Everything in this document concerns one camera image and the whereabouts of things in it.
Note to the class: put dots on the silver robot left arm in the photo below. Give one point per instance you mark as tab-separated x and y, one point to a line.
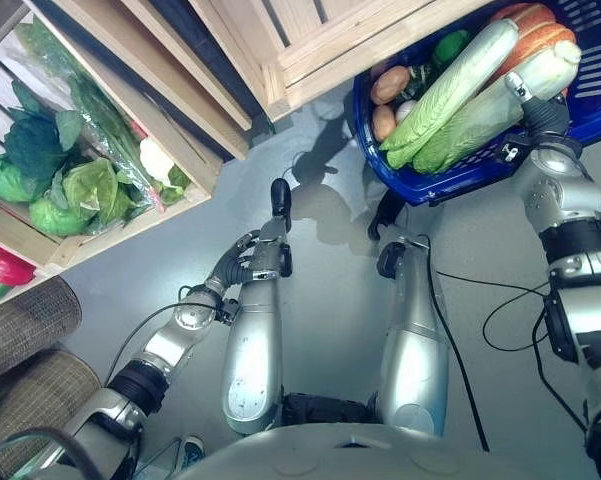
167	345

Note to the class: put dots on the woven brown basket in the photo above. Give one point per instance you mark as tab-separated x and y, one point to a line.
27	325
40	395

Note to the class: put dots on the dark green leafy vegetable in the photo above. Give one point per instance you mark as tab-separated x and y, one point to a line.
420	80

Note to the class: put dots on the wooden slatted shelf crate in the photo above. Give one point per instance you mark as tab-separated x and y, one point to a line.
180	85

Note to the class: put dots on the dark green leafy bunch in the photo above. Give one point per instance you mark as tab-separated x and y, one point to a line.
32	140

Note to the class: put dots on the white cauliflower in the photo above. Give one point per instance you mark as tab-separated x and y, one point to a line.
155	157

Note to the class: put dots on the wooden crate with greens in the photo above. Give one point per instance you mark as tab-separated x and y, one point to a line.
190	165

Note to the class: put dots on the orange pumpkin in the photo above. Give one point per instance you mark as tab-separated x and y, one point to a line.
537	30

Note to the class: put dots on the brown potato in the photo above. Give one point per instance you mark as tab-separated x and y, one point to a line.
390	85
384	124

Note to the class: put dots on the red bell pepper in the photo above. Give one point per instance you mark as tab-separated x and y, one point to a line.
11	271

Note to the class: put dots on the light green lettuce head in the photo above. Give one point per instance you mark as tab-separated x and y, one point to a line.
97	187

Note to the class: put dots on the blue plastic shopping basket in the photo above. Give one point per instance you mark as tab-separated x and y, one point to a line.
597	105

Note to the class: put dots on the green bell pepper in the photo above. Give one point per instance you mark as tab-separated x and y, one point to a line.
450	47

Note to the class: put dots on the grey robot torso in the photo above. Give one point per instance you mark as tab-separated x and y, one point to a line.
380	452

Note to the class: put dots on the silver robot right leg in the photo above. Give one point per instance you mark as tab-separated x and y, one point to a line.
414	345

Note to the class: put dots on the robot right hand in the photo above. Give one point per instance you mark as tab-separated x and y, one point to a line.
545	116

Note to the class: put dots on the bagged leafy greens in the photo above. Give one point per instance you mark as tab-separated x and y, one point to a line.
97	115

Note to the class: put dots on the white blue sneaker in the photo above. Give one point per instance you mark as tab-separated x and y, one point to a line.
194	451

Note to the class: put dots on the empty slatted wooden crate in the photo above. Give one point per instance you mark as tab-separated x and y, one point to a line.
340	45

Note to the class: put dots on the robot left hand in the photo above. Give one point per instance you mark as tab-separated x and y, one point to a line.
234	267

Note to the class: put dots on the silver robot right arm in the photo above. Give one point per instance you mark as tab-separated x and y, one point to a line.
562	195

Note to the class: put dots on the round green cabbage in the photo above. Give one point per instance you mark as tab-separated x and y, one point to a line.
57	217
2	180

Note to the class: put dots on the long napa cabbage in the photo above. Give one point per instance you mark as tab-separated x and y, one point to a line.
452	92
480	125

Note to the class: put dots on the white onion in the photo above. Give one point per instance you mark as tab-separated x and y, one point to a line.
406	111

